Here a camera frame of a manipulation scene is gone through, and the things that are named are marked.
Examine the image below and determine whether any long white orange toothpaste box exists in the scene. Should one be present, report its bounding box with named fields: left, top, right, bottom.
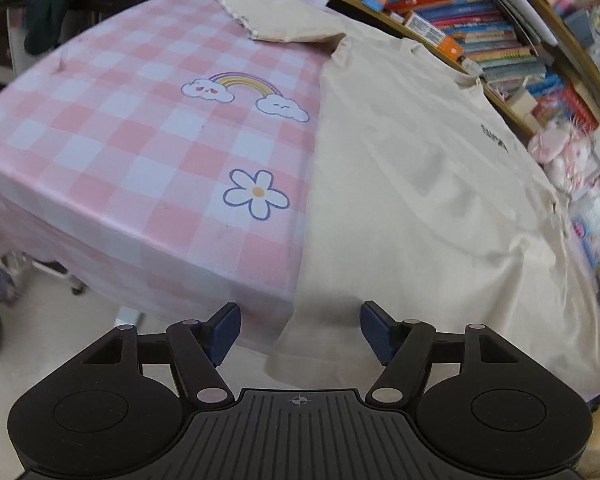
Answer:
left=404, top=11, right=465, bottom=59

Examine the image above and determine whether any pink checkered tablecloth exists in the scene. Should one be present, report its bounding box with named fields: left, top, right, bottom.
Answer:
left=0, top=0, right=351, bottom=356

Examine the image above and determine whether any row of colourful books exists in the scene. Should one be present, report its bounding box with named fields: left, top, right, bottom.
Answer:
left=365, top=0, right=600, bottom=126

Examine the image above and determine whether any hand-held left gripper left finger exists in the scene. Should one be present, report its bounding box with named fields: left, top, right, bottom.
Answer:
left=80, top=302, right=242, bottom=407

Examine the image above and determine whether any pink plush toy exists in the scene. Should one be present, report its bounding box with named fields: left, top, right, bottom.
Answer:
left=527, top=120, right=597, bottom=192

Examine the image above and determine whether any dark green cloth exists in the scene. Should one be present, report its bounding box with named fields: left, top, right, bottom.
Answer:
left=22, top=0, right=116, bottom=56

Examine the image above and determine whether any cream t-shirt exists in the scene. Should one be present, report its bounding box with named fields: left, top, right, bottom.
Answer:
left=216, top=0, right=600, bottom=401

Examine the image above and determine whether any wooden bookshelf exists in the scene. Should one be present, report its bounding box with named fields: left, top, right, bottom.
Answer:
left=330, top=0, right=600, bottom=136

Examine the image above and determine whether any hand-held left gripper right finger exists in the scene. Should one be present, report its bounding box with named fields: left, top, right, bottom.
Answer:
left=360, top=301, right=523, bottom=406

